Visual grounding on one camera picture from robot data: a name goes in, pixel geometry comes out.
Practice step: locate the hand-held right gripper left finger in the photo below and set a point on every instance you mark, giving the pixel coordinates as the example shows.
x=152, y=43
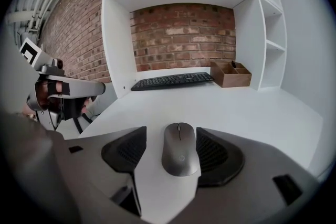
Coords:
x=120, y=149

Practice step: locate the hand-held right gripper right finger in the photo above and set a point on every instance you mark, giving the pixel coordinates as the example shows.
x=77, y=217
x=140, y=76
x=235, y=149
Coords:
x=220, y=157

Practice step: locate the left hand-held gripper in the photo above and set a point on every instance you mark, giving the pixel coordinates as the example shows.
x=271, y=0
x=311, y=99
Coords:
x=46, y=65

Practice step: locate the grey computer mouse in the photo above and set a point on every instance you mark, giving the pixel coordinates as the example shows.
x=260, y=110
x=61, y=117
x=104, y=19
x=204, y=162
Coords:
x=179, y=150

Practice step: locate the person's left hand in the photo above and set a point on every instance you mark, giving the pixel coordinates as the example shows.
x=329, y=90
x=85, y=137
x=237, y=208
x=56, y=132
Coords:
x=42, y=99

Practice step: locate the grey-green office chair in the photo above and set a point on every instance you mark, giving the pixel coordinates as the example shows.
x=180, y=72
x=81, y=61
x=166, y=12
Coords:
x=101, y=103

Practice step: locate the white desk with hutch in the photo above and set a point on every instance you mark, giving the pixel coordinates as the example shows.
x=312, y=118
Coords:
x=236, y=107

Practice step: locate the brown wooden desk organizer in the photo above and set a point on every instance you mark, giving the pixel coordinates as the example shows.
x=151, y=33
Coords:
x=233, y=77

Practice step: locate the black keyboard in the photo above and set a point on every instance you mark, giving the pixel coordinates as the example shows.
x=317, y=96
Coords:
x=173, y=81

